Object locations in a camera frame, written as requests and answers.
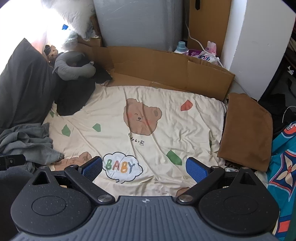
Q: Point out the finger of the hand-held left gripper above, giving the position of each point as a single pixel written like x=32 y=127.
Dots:
x=13 y=161

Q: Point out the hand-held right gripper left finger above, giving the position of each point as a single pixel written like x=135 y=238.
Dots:
x=92 y=168

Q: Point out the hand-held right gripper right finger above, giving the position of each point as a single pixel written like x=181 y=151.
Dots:
x=195 y=169

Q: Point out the blue denim pants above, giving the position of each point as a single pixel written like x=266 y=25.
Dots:
x=23 y=139

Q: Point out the brown folded cloth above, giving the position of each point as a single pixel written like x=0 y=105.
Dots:
x=245 y=129

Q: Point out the cream bear print bedsheet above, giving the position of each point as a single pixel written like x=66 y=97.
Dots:
x=138 y=111

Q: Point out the dark grey pillow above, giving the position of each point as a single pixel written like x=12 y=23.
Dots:
x=23 y=81

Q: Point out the teal printed blanket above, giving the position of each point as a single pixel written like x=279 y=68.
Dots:
x=284 y=162

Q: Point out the small black cloth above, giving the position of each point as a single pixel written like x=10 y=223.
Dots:
x=103 y=74

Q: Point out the grey neck pillow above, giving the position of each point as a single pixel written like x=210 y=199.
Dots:
x=69 y=69

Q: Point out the dark clothing pile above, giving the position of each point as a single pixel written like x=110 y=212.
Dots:
x=277 y=109

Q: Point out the brown cardboard sheet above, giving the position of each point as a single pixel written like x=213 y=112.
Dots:
x=161 y=67

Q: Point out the purple tissue pack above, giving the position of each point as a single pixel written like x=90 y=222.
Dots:
x=198 y=55

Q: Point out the brown teddy bear toy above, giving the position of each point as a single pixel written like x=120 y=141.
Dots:
x=52 y=52

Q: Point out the blue capped detergent bottle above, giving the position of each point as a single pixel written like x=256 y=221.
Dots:
x=181 y=47

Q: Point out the tall cardboard box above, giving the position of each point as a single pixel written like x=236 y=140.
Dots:
x=208 y=23

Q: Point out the grey upright mattress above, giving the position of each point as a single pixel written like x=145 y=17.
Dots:
x=138 y=23

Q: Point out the white stuffed pillow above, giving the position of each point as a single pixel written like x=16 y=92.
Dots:
x=76 y=16

